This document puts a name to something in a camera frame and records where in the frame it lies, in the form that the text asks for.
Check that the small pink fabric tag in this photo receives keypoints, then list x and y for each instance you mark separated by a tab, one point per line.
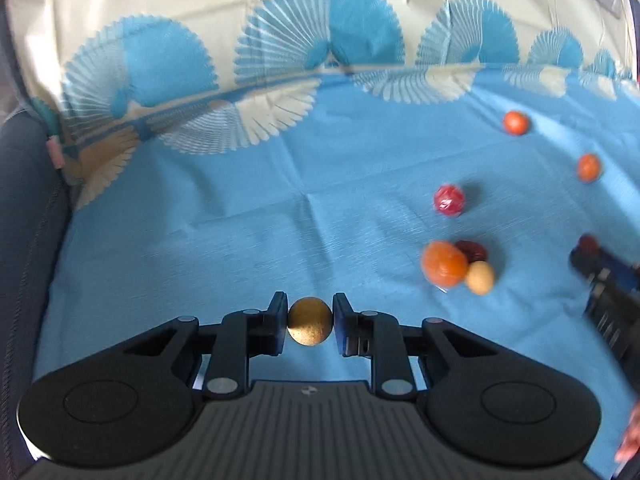
55	152

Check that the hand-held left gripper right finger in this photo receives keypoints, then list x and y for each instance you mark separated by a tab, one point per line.
342	325

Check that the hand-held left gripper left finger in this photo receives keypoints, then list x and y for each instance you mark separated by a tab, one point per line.
278	322

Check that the small dark red date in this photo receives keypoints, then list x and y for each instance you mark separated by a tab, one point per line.
476	249

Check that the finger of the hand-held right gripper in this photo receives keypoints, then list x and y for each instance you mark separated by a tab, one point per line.
587	265

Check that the brown longan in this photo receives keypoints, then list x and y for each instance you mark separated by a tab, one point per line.
310	321

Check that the blue fan-patterned cloth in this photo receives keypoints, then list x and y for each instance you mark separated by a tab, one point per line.
250	210

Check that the plastic-wrapped orange fruit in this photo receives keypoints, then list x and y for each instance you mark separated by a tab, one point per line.
442	264

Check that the blue-grey sofa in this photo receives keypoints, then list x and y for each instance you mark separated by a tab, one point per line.
30	240

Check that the pale yellow longan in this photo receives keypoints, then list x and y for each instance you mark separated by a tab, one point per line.
480	278

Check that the red hawthorn ball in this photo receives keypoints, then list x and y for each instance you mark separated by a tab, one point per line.
448	200

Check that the person's right hand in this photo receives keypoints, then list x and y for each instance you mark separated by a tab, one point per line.
631	440

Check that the small orange kumquat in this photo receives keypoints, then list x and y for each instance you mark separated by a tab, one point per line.
516	123
589	167

